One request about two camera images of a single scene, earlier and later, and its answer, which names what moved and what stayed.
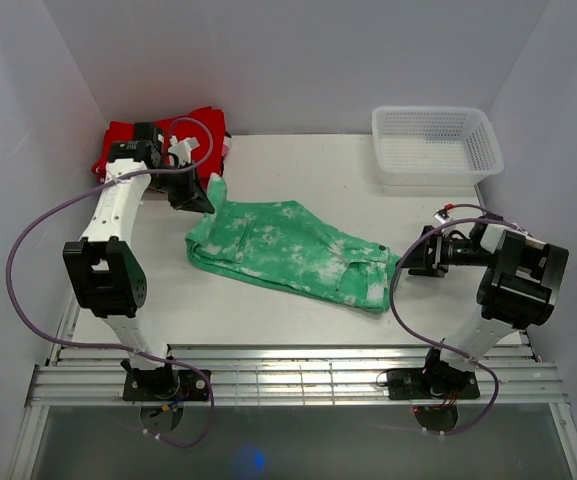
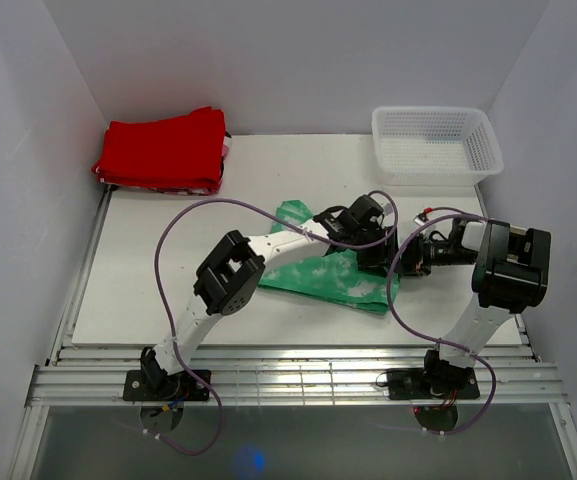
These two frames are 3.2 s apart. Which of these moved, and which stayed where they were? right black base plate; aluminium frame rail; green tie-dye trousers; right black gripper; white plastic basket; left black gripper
Moved: green tie-dye trousers; left black gripper
Stayed: white plastic basket; aluminium frame rail; right black base plate; right black gripper
